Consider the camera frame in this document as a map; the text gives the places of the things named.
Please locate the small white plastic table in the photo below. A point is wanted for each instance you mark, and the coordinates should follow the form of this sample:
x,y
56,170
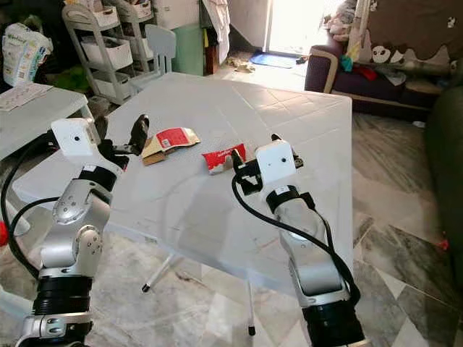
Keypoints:
x,y
36,119

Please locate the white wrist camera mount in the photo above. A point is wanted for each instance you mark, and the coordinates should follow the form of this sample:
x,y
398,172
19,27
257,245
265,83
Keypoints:
x,y
276,163
76,137

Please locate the brown panda blanket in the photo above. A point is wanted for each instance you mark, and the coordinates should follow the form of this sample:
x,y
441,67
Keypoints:
x,y
412,25

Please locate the green rubbish bin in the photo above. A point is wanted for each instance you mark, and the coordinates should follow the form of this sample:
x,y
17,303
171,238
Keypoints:
x,y
188,50

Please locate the pale child chair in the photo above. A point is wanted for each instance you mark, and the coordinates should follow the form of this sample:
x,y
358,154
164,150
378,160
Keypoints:
x,y
160,45

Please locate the white hanging cloth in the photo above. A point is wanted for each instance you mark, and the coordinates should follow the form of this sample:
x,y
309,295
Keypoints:
x,y
218,29

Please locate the large white plastic table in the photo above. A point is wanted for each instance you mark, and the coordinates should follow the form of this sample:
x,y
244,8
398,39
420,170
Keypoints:
x,y
188,217

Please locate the small red snack wrapper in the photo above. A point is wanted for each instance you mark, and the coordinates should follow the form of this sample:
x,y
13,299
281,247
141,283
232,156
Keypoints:
x,y
217,159

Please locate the red cloth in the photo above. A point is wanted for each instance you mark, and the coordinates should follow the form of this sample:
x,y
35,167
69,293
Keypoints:
x,y
366,72

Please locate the grey storage trolley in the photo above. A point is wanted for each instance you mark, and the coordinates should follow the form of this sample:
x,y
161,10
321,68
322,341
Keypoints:
x,y
108,54
141,14

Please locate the dark green cushion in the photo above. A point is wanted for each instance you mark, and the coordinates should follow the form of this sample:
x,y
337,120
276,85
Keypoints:
x,y
448,166

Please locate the purple sofa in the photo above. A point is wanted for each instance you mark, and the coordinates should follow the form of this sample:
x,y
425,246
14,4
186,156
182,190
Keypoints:
x,y
322,72

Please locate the red and tan wrapper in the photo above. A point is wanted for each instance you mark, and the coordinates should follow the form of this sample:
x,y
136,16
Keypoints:
x,y
173,139

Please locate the teal cloth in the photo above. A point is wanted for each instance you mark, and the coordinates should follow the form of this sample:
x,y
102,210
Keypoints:
x,y
346,63

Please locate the white diaper pack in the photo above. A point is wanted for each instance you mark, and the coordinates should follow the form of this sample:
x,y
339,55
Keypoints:
x,y
25,58

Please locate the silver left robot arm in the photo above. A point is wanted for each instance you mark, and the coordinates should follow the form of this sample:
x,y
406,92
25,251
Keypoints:
x,y
72,246

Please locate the green toy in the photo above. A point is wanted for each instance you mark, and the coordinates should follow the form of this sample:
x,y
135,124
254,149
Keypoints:
x,y
72,78

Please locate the blue door mat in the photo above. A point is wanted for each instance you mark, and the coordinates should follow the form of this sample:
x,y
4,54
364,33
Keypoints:
x,y
273,60

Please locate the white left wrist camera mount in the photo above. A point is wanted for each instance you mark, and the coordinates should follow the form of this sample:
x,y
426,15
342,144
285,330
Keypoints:
x,y
76,137

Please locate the crumpled beige cloth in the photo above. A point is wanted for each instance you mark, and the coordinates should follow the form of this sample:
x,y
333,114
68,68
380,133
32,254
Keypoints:
x,y
242,65

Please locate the printed paper sheet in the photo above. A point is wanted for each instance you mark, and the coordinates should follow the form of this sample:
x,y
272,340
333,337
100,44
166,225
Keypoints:
x,y
25,96

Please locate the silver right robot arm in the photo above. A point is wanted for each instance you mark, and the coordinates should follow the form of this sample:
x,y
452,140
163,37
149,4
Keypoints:
x,y
315,267

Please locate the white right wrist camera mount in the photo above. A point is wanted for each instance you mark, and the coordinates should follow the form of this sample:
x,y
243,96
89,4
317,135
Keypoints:
x,y
276,163

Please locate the red round toy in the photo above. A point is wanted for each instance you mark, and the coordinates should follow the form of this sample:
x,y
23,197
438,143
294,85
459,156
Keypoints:
x,y
2,236

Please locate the white plastic stool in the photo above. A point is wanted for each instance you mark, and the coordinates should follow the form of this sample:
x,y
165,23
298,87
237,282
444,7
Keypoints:
x,y
11,303

